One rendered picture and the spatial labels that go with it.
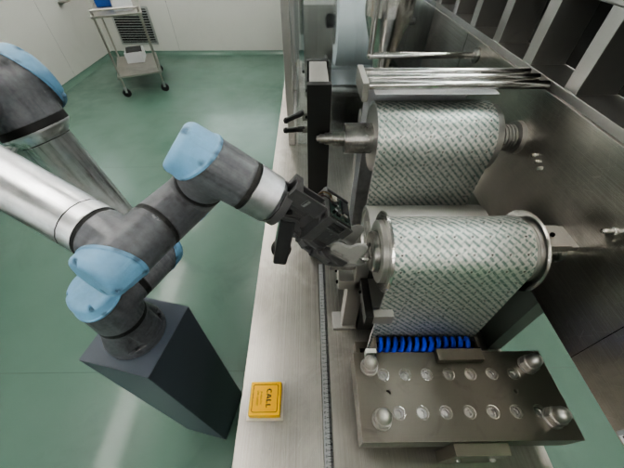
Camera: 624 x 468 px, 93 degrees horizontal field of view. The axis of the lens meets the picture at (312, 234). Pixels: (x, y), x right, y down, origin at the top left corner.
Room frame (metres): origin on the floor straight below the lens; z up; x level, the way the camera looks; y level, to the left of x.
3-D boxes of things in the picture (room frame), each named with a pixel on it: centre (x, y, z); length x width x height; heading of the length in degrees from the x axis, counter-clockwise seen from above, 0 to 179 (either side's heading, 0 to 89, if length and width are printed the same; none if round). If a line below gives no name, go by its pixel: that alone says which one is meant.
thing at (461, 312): (0.29, -0.25, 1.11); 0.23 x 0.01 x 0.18; 91
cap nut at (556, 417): (0.12, -0.45, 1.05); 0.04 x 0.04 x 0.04
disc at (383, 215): (0.34, -0.13, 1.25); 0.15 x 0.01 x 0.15; 1
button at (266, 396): (0.18, 0.11, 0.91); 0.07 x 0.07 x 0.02; 1
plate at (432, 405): (0.17, -0.29, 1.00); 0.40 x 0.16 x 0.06; 91
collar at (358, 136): (0.59, -0.10, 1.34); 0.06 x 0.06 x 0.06; 1
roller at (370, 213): (0.47, -0.25, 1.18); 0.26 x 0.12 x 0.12; 91
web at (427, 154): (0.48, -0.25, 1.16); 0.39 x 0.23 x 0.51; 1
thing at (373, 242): (0.34, -0.12, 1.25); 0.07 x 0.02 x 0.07; 1
